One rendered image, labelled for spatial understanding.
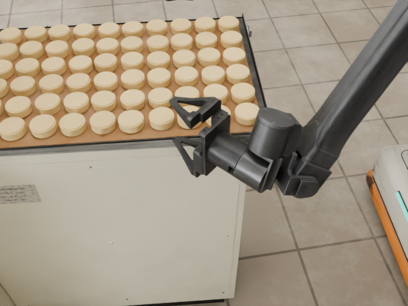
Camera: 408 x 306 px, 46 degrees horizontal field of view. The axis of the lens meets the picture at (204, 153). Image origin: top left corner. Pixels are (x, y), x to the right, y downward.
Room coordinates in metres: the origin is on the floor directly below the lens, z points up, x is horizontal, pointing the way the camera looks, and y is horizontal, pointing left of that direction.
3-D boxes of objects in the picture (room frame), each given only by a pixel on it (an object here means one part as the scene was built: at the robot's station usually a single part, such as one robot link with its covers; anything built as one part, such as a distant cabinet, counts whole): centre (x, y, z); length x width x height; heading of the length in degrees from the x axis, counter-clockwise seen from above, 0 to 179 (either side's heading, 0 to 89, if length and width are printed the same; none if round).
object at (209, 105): (0.57, 0.02, 1.02); 0.09 x 0.07 x 0.07; 50
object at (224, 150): (0.52, -0.04, 0.99); 0.07 x 0.07 x 0.10; 50
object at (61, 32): (0.96, 0.34, 0.91); 0.05 x 0.05 x 0.02
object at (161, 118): (0.68, 0.08, 0.91); 0.05 x 0.05 x 0.02
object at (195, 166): (0.57, 0.02, 0.95); 0.09 x 0.07 x 0.07; 50
